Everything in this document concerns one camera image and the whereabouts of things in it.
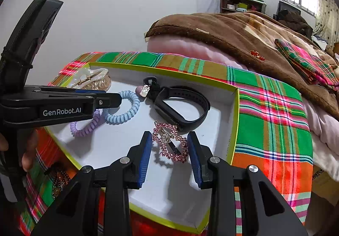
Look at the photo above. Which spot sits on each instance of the wooden shelf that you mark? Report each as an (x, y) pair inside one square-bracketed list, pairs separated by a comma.
[(238, 0)]

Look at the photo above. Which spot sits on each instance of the pink pillow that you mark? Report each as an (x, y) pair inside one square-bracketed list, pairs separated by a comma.
[(180, 47)]

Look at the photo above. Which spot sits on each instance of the dark jacket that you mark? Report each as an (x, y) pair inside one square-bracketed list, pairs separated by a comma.
[(294, 22)]

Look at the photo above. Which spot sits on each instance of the person's left hand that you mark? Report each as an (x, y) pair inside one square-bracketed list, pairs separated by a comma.
[(29, 151)]

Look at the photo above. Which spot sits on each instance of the black monitor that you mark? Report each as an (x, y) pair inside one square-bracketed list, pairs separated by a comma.
[(288, 5)]

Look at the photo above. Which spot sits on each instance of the white floral quilt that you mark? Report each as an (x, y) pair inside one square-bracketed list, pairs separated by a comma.
[(325, 132)]

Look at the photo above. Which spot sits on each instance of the brown blanket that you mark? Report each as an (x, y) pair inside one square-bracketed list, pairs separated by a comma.
[(225, 34)]

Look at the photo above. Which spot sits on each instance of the small red ornament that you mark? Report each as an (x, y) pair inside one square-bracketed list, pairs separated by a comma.
[(257, 55)]

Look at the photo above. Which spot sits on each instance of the yellow cardboard box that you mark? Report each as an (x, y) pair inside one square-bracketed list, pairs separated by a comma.
[(164, 199)]

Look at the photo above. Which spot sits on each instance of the folded plaid cloth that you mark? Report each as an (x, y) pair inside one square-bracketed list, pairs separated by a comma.
[(304, 61)]

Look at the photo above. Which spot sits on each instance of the pink rhinestone hair clip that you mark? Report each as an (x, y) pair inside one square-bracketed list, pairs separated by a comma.
[(159, 138)]

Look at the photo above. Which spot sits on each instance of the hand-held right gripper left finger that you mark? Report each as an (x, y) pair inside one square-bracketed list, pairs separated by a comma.
[(144, 161)]

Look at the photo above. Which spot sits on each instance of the patterned curtain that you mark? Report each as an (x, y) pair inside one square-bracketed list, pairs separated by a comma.
[(327, 16)]

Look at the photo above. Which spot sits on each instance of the black smart band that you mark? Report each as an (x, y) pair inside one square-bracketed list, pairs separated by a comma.
[(180, 119)]

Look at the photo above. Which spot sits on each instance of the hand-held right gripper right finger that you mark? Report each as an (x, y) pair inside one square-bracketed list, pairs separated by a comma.
[(194, 161)]

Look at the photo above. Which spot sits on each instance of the transparent hair claw clip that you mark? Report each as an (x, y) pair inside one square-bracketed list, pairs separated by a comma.
[(102, 82)]

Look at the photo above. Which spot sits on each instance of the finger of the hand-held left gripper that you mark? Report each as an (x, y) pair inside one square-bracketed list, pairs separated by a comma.
[(108, 100), (66, 89)]

